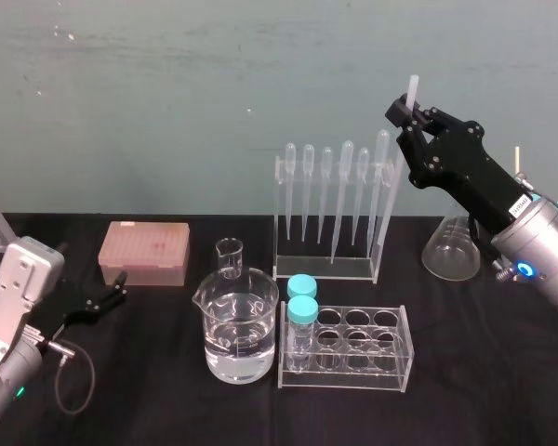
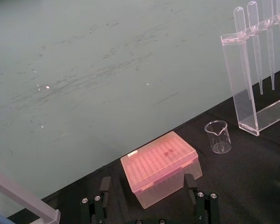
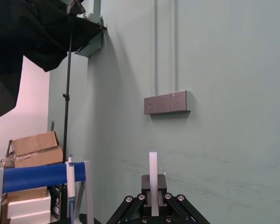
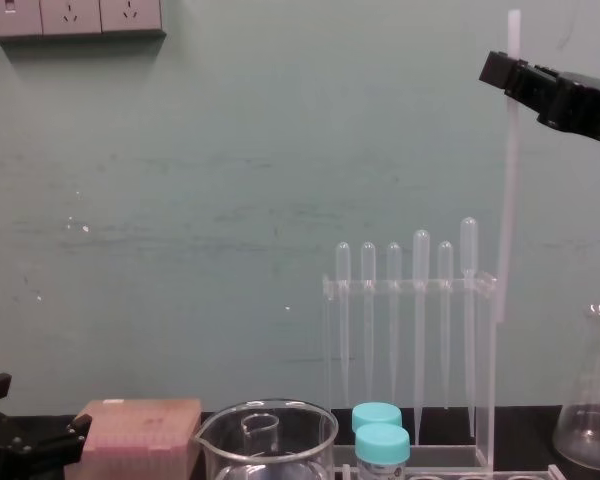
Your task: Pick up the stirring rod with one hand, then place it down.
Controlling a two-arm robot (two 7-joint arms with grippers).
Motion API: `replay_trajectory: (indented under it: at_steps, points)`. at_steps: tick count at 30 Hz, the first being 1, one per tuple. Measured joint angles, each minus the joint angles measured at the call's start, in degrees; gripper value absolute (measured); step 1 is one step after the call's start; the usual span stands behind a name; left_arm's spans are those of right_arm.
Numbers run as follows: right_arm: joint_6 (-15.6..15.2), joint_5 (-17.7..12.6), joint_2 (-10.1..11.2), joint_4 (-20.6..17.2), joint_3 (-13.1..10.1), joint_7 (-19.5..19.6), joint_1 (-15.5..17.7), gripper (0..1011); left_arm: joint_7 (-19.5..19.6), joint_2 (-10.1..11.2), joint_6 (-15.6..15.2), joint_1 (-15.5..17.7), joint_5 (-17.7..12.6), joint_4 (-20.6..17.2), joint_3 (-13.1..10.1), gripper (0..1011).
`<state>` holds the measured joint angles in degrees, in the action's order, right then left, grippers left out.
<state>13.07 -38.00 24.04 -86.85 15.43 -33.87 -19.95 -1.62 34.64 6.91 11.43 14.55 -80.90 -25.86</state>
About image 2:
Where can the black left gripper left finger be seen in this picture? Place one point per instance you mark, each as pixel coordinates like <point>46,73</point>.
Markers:
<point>94,210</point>

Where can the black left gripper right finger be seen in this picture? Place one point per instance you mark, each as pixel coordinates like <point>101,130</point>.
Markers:
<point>206,207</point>

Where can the black table cloth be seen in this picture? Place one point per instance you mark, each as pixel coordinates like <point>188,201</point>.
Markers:
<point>242,182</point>

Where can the pink translucent pipette tip box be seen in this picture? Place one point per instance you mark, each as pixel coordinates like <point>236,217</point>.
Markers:
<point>158,163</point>

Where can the small clear glass beaker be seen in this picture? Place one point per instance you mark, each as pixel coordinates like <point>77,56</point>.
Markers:
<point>219,140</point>

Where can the clear acrylic stand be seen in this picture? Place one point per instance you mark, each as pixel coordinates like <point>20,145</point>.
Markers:
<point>25,198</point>

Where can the clear acrylic pipette rack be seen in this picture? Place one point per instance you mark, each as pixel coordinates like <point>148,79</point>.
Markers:
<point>242,109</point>

